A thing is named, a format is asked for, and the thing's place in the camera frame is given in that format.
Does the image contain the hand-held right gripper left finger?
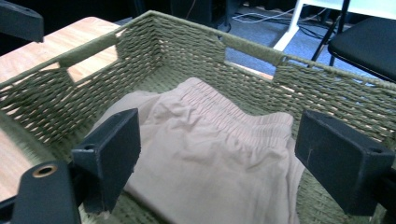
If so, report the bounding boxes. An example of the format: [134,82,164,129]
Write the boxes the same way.
[71,107,142,215]

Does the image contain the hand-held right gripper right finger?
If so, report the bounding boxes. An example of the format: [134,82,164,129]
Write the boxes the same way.
[294,108,396,217]

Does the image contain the beige pants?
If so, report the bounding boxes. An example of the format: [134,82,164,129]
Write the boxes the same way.
[92,77,306,224]

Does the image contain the green woven basket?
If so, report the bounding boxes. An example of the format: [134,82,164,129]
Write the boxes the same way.
[0,9,396,224]

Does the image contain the black folding chair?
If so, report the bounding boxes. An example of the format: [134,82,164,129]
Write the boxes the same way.
[310,0,396,84]

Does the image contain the white desk frame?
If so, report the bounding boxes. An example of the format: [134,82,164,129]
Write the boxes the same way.
[273,0,396,52]

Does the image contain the white floor cable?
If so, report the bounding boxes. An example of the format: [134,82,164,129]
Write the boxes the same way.
[231,7,297,24]

